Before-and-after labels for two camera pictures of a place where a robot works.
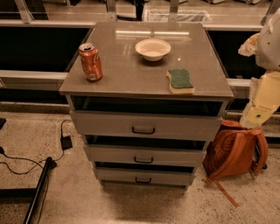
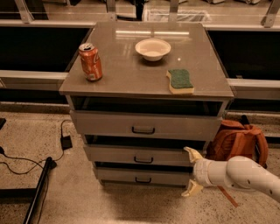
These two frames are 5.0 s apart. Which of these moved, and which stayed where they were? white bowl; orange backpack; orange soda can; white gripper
Moved: white gripper
Stayed: orange backpack; white bowl; orange soda can
